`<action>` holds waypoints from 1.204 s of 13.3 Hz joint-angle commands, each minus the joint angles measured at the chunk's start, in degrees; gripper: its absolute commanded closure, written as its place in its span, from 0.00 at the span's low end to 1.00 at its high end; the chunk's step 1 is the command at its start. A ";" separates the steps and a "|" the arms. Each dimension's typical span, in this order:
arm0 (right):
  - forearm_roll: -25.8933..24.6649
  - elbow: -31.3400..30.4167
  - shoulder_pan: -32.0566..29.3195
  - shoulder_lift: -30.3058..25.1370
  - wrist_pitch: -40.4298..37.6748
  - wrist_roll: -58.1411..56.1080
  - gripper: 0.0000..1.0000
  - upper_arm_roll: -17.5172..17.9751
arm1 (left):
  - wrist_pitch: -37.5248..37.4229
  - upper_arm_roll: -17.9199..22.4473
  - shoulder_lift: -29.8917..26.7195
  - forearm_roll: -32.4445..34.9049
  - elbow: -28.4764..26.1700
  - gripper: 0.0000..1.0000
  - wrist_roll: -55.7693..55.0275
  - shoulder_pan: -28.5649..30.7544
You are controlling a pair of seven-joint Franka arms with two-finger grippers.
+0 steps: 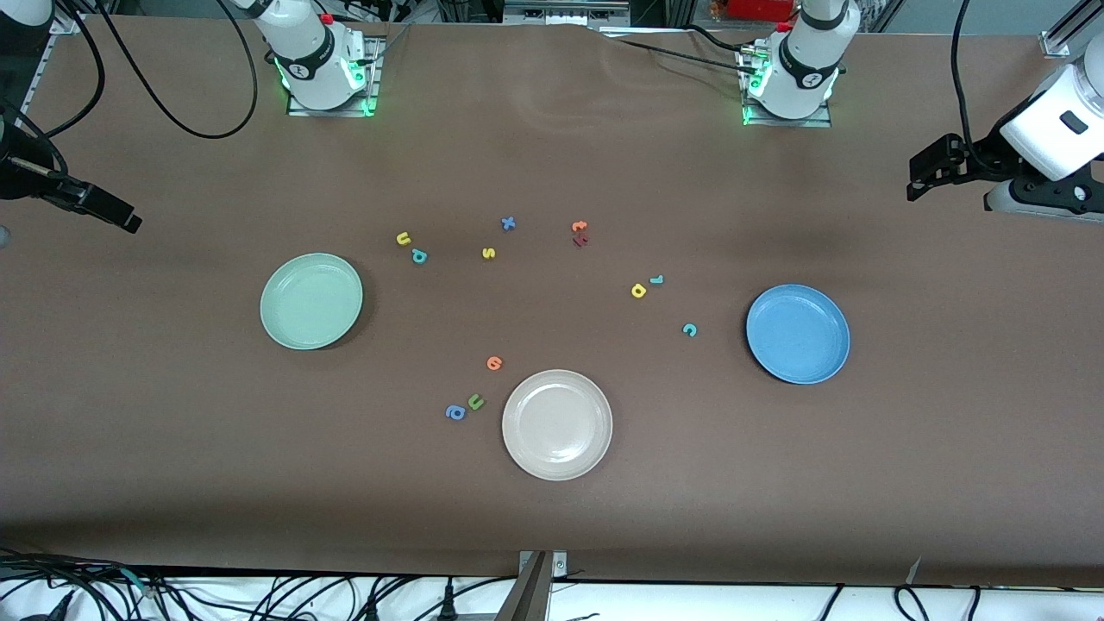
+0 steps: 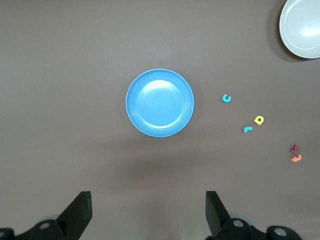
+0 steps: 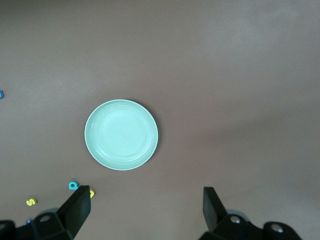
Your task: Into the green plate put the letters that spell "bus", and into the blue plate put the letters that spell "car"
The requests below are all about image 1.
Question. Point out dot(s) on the aluminium beam under table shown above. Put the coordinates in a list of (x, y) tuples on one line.
[(528, 595)]

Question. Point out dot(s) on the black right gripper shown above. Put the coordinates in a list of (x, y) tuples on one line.
[(19, 180)]

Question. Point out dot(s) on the blue foam letter a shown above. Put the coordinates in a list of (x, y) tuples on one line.
[(450, 414)]

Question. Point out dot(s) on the small white paper tag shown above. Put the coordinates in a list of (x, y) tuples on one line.
[(912, 571)]

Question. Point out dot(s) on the red box behind table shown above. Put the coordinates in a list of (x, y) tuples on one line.
[(759, 9)]

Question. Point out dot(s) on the beige plate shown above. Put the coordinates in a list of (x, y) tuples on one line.
[(557, 424)]

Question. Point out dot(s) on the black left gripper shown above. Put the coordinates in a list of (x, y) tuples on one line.
[(981, 156)]

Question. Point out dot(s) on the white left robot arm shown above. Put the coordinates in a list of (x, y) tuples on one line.
[(798, 78)]

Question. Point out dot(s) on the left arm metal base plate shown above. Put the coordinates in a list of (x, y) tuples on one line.
[(789, 122)]

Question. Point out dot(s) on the grey device behind table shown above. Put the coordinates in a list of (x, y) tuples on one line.
[(565, 10)]

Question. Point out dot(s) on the light green plate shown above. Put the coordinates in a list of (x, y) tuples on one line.
[(311, 301)]

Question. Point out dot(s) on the blue plate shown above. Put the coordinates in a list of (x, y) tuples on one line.
[(798, 334)]

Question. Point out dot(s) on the brown table cover sheet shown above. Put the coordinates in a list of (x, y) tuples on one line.
[(172, 448)]

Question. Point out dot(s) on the silver table edge bracket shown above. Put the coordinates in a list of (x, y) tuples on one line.
[(559, 565)]

